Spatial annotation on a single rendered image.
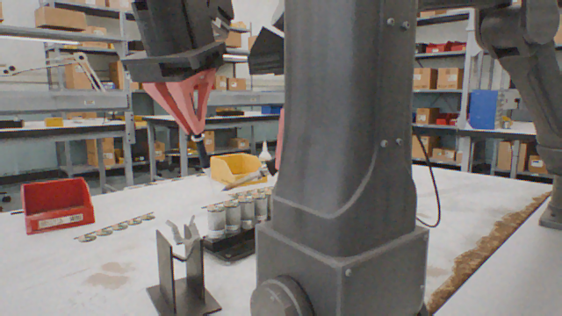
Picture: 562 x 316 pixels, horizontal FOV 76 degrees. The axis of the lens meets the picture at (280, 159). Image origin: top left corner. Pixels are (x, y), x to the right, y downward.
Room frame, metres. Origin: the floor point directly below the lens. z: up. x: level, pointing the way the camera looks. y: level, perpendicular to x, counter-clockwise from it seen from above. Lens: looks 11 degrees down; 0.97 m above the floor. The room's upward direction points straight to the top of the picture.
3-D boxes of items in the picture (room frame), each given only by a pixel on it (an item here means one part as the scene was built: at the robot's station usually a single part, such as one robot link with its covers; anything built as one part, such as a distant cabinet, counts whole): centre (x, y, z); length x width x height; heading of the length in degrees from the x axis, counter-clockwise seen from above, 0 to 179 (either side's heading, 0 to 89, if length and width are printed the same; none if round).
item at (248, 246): (0.51, 0.04, 0.76); 0.16 x 0.07 x 0.01; 137
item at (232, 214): (0.51, 0.07, 0.79); 0.02 x 0.02 x 0.05
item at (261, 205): (0.55, 0.03, 0.79); 0.02 x 0.02 x 0.05
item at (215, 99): (3.43, 0.33, 0.90); 1.30 x 0.06 x 0.12; 135
